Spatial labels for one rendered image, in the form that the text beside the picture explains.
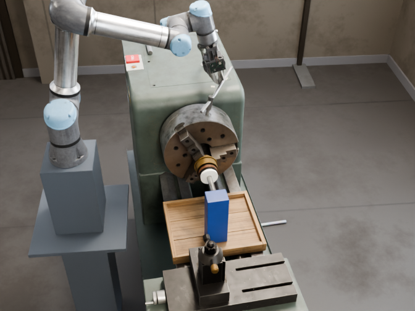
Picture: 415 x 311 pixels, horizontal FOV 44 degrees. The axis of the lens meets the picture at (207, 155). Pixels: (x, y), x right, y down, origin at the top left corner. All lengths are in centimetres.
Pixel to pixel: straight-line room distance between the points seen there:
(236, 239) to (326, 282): 115
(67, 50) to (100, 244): 81
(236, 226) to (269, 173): 163
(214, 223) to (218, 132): 37
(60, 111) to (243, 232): 84
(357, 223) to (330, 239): 24
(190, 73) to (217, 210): 68
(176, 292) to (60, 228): 71
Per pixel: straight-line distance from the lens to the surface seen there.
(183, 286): 179
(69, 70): 202
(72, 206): 218
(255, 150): 386
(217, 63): 201
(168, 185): 228
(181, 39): 180
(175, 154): 209
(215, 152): 207
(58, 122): 196
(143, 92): 216
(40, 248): 228
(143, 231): 254
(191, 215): 212
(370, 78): 494
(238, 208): 215
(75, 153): 205
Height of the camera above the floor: 241
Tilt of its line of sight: 39 degrees down
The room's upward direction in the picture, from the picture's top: 1 degrees clockwise
